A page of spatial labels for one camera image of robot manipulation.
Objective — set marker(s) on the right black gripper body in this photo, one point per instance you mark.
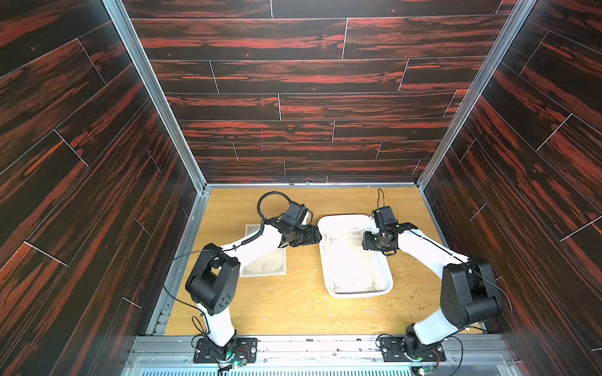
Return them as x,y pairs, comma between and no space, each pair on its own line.
375,240

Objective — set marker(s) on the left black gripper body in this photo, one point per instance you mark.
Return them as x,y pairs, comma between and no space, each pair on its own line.
304,236

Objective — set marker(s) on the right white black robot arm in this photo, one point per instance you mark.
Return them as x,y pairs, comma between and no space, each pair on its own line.
469,293

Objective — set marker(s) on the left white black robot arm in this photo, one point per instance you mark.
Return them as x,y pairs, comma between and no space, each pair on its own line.
213,280

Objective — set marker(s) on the white plastic storage tray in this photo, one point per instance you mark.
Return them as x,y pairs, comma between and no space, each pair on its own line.
344,223

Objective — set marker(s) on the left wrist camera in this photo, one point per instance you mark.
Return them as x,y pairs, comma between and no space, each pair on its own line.
295,215

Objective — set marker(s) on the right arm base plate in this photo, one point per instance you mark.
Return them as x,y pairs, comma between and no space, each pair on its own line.
395,349

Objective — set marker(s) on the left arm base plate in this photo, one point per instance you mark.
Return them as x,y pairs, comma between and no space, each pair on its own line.
239,351

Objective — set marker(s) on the front aluminium rail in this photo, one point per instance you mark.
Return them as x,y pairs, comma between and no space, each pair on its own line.
322,355

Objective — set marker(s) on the right aluminium frame post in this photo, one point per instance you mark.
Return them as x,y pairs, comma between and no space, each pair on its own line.
508,33

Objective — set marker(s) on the aluminium frame post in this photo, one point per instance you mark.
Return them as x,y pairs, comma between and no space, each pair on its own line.
508,33
124,27

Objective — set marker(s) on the left aluminium frame post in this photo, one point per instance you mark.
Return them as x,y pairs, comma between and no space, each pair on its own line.
124,27

